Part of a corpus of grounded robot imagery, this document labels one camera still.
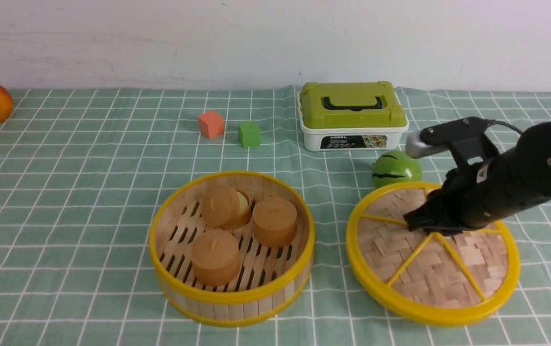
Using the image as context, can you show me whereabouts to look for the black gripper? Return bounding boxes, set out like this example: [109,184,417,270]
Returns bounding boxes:
[404,161,521,236]

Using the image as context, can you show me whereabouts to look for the yellow bamboo steamer lid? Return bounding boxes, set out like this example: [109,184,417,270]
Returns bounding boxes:
[346,181,521,327]

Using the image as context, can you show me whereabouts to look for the green toy watermelon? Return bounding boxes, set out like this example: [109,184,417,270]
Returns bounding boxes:
[372,150,423,188]

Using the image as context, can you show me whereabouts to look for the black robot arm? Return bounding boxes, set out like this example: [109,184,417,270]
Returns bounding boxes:
[404,117,551,235]

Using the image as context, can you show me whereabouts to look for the yellow bamboo steamer basket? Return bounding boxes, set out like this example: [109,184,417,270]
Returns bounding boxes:
[148,171,316,328]

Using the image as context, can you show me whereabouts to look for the green lidded white toolbox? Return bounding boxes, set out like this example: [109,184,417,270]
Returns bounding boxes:
[297,81,409,152]

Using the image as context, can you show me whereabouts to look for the brown bun back right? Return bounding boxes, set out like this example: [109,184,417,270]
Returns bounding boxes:
[252,197,297,248]

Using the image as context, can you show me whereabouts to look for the brown bun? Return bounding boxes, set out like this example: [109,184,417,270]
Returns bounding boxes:
[252,197,297,248]
[190,229,241,287]
[201,185,251,230]

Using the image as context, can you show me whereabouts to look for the green foam cube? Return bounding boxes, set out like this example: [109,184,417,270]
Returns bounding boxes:
[238,120,261,148]

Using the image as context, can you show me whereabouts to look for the brown bun back left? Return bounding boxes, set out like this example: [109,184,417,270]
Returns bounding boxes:
[201,185,251,230]

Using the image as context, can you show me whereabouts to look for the brown bun front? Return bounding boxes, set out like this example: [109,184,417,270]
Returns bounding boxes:
[190,229,241,287]

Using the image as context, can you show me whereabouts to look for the orange foam cube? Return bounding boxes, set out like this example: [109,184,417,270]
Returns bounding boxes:
[197,110,225,139]

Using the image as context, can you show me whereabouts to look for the green checkered tablecloth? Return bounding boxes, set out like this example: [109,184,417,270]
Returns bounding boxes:
[0,86,551,346]

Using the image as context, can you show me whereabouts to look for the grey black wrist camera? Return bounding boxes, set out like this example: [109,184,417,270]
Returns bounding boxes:
[404,117,500,168]

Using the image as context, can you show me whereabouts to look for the black camera cable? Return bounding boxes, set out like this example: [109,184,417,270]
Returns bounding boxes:
[487,119,525,136]

